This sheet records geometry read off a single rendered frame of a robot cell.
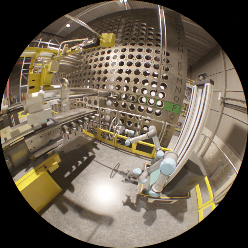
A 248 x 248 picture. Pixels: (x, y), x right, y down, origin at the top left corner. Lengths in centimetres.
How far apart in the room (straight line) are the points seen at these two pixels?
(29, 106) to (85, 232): 180
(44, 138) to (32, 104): 52
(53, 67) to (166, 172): 129
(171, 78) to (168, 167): 241
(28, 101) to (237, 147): 809
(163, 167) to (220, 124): 790
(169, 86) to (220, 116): 635
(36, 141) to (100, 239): 160
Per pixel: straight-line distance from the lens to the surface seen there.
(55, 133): 151
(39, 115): 129
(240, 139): 688
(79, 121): 162
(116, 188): 158
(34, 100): 134
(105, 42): 92
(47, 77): 107
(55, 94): 112
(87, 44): 95
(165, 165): 61
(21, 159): 156
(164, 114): 260
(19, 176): 150
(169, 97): 257
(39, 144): 146
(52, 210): 171
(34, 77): 126
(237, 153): 677
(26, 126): 143
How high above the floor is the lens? 146
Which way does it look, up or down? 22 degrees down
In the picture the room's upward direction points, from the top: 8 degrees clockwise
